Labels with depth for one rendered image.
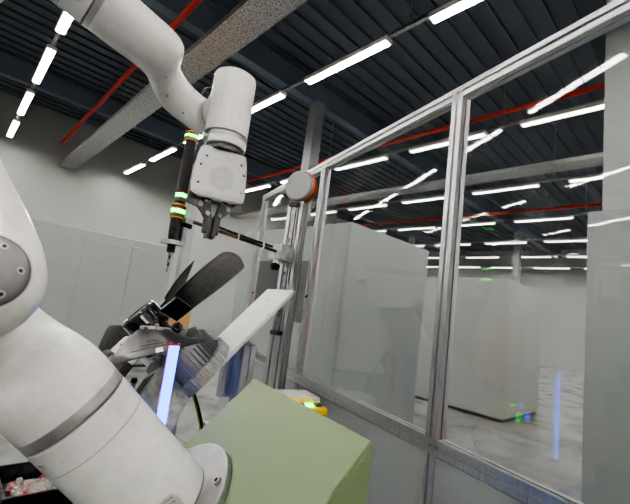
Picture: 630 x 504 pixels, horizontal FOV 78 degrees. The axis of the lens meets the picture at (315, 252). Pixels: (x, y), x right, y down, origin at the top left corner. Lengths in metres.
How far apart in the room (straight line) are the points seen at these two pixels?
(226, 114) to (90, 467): 0.59
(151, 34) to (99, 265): 6.18
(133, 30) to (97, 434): 0.58
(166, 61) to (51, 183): 12.91
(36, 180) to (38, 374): 13.12
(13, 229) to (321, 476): 0.41
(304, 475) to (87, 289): 6.41
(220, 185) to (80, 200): 12.98
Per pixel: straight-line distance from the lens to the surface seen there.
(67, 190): 13.67
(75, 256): 6.77
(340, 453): 0.50
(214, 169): 0.76
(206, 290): 1.34
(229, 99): 0.80
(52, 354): 0.53
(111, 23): 0.76
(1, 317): 0.46
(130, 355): 1.04
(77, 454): 0.52
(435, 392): 1.19
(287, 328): 1.80
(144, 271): 7.03
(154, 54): 0.77
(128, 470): 0.54
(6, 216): 0.49
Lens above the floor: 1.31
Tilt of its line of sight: 8 degrees up
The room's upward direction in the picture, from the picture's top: 7 degrees clockwise
